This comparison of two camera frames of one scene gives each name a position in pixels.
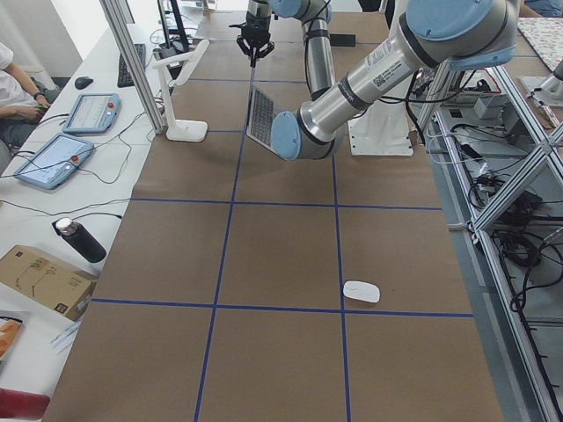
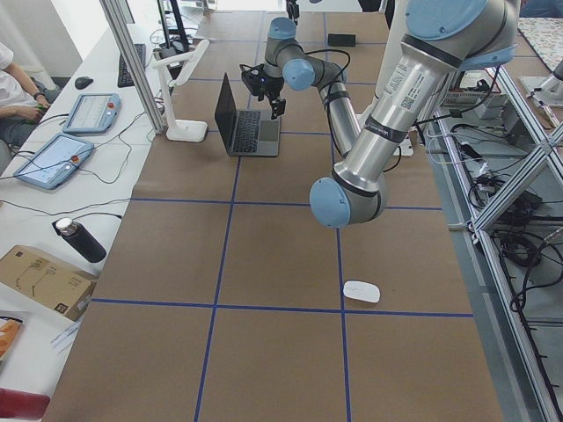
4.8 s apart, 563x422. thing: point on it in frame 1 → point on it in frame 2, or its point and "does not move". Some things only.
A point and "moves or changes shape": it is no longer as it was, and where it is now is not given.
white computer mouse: x=361 y=291 does not move
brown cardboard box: x=62 y=287 does not move
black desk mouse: x=83 y=82 does not move
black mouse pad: x=344 y=40 does not move
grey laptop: x=259 y=127 moves or changes shape
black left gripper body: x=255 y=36 → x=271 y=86
